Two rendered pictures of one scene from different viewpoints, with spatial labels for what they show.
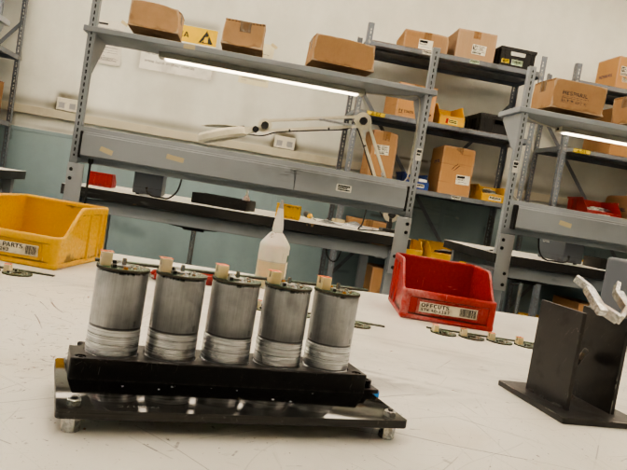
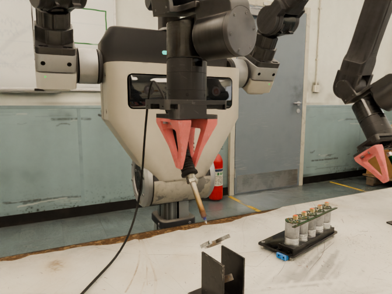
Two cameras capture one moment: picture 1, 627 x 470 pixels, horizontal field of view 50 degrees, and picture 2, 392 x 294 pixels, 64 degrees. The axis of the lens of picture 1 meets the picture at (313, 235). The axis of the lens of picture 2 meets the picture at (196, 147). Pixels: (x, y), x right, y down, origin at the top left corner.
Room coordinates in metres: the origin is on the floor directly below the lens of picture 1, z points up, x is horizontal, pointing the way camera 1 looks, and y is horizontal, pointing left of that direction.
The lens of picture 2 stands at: (0.79, -0.34, 1.01)
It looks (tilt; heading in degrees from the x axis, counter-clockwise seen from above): 8 degrees down; 161
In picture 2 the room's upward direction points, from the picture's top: straight up
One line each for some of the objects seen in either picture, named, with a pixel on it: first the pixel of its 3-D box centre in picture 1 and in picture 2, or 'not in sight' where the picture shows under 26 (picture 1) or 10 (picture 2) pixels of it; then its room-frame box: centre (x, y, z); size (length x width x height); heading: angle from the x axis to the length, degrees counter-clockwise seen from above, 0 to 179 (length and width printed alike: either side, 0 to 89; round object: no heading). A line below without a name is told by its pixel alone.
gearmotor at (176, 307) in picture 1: (174, 322); (316, 221); (0.33, 0.06, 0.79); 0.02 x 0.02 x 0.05
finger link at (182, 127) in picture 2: not in sight; (187, 136); (0.36, -0.20, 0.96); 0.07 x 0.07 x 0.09; 15
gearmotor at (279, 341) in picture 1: (281, 330); (300, 229); (0.35, 0.01, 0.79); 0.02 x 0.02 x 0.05
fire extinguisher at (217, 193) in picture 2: not in sight; (216, 172); (-2.20, 0.92, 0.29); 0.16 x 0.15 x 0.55; 96
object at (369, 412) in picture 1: (228, 399); (299, 239); (0.32, 0.03, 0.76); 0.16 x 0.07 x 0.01; 112
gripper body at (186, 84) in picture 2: not in sight; (186, 87); (0.36, -0.21, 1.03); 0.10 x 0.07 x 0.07; 105
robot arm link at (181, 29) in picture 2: not in sight; (189, 42); (0.36, -0.20, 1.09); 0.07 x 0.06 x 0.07; 25
